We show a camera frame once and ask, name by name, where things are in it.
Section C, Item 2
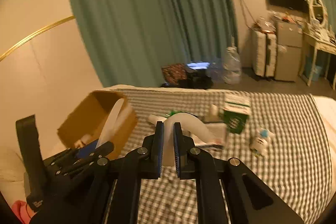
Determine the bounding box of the green checkered cloth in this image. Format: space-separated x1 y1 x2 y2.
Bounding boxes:
114 86 335 223

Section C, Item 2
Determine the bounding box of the large water jug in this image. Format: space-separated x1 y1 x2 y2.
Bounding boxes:
223 36 242 85

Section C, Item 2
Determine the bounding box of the patterned brown bag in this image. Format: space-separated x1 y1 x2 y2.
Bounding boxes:
161 63 187 85

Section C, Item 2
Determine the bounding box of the brown cardboard box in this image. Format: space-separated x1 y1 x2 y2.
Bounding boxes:
58 90 138 160

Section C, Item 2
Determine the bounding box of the white dressing table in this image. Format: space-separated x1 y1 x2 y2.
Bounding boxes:
299 32 335 86

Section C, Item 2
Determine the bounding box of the green white carton box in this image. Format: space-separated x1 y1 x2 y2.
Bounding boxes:
223 93 251 134

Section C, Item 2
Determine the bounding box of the black white foil pouch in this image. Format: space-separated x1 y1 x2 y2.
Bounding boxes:
190 122 227 149

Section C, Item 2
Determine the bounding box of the white oval mirror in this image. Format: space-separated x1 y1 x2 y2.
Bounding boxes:
309 0 328 28

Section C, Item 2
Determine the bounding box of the person's hand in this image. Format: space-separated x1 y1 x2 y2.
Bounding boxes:
11 200 36 224

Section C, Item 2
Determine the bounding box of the green snack packet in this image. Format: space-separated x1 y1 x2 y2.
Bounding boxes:
167 110 183 117

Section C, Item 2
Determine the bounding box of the grey mini fridge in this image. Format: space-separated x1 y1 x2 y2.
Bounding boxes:
274 20 302 82

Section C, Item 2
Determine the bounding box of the white suitcase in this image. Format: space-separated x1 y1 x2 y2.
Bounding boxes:
251 30 277 78

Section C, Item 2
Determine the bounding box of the white tape roll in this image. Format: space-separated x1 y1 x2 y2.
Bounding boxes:
162 113 216 166

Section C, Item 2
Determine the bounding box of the small water bottles pack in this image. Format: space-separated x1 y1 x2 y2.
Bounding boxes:
206 58 224 83

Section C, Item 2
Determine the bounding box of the open laptop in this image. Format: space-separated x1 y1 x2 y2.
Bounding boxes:
186 62 210 71

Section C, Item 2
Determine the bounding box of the white pill bottle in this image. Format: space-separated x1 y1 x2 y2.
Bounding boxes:
147 114 167 125

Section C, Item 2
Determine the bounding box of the white blue plush toy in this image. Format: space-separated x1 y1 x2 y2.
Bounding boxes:
249 127 275 157

